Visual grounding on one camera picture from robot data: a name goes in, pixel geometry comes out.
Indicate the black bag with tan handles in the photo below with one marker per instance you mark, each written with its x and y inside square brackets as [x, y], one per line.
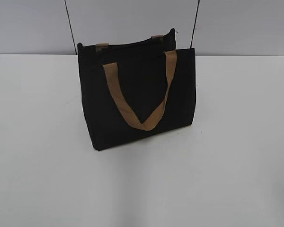
[133, 91]

